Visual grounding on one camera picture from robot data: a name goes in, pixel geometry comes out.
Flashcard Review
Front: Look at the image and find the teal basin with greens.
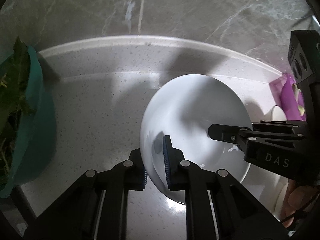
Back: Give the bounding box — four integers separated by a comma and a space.
1, 38, 56, 198

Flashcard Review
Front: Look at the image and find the green gourd piece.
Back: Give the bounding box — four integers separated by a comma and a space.
292, 83, 305, 117

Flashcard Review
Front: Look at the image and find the small white bowl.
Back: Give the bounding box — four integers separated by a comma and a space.
271, 105, 287, 121

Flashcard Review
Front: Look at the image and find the purple plastic basin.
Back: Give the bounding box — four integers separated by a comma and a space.
269, 73, 306, 121

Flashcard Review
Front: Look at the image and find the teal floral plate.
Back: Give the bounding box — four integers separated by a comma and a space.
242, 175, 289, 220

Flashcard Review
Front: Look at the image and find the right hand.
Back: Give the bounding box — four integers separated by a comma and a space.
280, 179, 318, 221

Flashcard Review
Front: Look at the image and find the large white bowl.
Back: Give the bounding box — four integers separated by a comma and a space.
140, 74, 252, 204

